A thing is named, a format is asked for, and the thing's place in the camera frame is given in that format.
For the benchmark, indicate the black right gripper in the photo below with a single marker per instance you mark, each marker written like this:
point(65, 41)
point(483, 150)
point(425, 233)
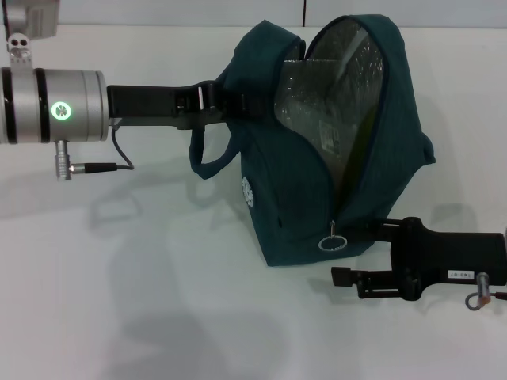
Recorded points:
point(443, 257)

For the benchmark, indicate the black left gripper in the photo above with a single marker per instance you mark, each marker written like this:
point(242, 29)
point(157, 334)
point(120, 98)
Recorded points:
point(142, 103)

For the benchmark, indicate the teal insulated lunch bag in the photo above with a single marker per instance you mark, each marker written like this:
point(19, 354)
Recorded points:
point(301, 206)

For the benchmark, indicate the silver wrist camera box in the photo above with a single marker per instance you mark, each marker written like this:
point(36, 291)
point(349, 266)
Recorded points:
point(31, 20)

